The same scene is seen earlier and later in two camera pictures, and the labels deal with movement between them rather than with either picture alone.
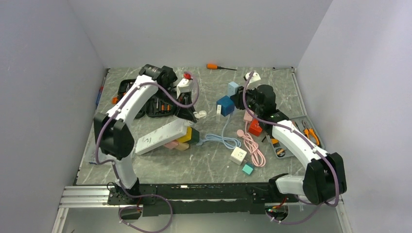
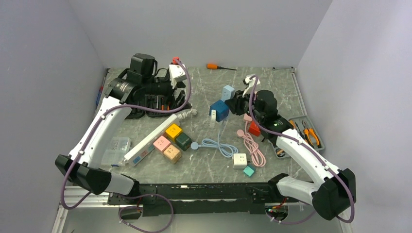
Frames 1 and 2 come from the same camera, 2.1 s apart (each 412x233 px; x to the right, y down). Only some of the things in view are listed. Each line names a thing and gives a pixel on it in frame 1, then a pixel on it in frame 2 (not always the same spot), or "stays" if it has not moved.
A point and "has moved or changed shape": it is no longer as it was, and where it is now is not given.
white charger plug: x=218 y=109 -> x=213 y=122
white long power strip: x=161 y=136 has moved or changed shape
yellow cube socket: x=187 y=136 -> x=172 y=131
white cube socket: x=238 y=156 has moved or changed shape
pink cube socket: x=172 y=144 -> x=162 y=143
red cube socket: x=254 y=128 stays
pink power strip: x=247 y=117 stays
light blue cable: x=229 y=143 -> x=226 y=151
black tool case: x=159 y=106 stays
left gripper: x=187 y=113 -> x=179 y=85
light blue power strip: x=232 y=87 has moved or changed shape
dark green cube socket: x=195 y=136 -> x=183 y=141
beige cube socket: x=182 y=146 -> x=172 y=154
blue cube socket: x=227 y=105 has moved or changed shape
